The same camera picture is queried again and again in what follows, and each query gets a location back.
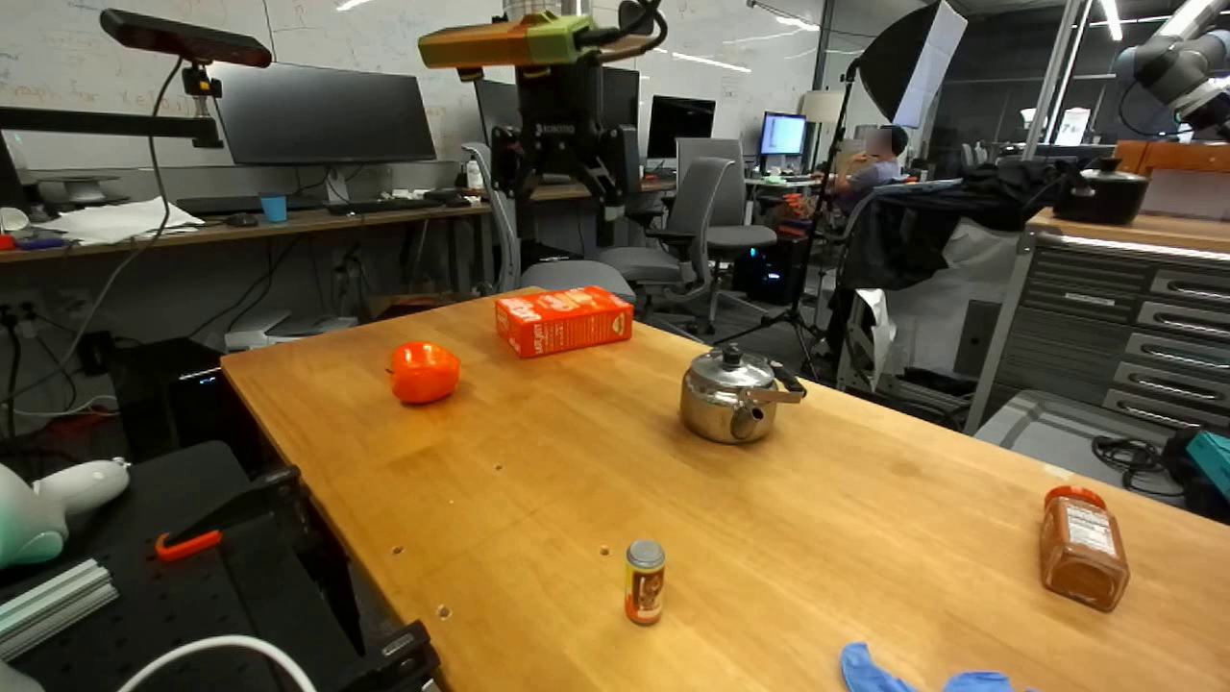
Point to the grey office chair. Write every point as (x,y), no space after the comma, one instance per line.
(672,266)

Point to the orange cracker box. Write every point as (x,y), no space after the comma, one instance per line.
(563,320)

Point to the grey drawer cabinet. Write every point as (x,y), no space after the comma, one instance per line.
(1131,320)

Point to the blue rubber glove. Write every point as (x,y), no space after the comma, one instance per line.
(867,671)

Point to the teal black tool bag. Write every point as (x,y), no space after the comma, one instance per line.
(1201,465)

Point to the green orange wrist camera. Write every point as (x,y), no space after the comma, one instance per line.
(532,39)

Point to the small spice jar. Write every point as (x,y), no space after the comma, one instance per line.
(645,581)

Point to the brown sauce bottle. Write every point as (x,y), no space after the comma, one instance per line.
(1081,545)

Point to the black bowl on cabinet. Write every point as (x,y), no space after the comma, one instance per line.
(1102,198)

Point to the computer monitor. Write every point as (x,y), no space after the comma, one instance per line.
(321,116)

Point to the red plastic apple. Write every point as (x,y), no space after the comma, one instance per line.
(426,371)

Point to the orange handled clamp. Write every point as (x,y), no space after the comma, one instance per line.
(206,531)

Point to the silver metal kettle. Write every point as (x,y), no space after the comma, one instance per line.
(740,415)

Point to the silver kettle lid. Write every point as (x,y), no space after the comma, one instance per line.
(732,371)

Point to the seated person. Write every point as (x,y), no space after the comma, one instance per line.
(881,164)

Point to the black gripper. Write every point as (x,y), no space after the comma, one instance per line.
(563,130)

